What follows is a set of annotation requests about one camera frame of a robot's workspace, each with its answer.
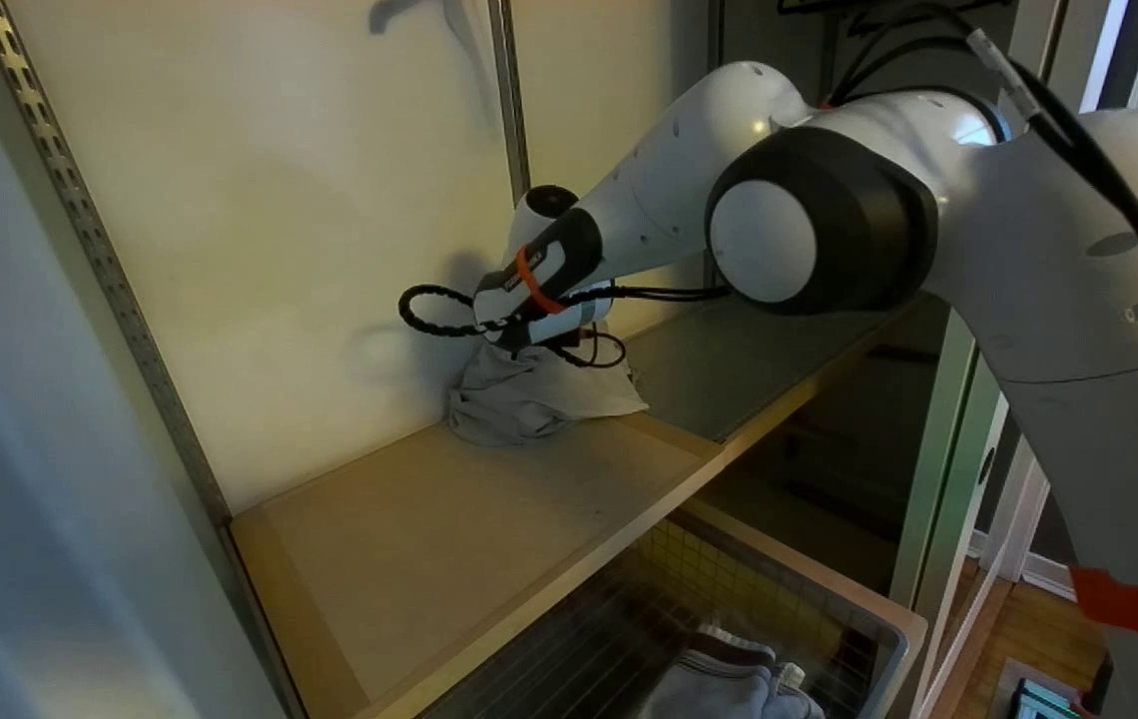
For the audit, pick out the teal object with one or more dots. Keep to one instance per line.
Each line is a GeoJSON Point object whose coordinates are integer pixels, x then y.
{"type": "Point", "coordinates": [1047, 700]}

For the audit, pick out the slotted metal shelf rail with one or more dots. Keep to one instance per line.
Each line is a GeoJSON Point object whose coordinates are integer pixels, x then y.
{"type": "Point", "coordinates": [88, 226]}
{"type": "Point", "coordinates": [508, 93]}

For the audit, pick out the white towel with dark stripe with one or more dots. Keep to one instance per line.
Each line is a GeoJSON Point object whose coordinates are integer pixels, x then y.
{"type": "Point", "coordinates": [726, 684]}

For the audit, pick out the white door frame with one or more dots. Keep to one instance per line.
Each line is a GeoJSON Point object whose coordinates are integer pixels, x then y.
{"type": "Point", "coordinates": [1013, 535]}

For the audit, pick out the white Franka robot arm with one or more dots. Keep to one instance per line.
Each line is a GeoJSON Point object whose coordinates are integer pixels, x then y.
{"type": "Point", "coordinates": [860, 226]}

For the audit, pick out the wooden shelf board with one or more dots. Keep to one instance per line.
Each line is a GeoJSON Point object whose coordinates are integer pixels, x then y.
{"type": "Point", "coordinates": [460, 535]}

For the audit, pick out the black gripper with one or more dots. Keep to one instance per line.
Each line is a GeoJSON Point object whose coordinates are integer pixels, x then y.
{"type": "Point", "coordinates": [527, 334]}

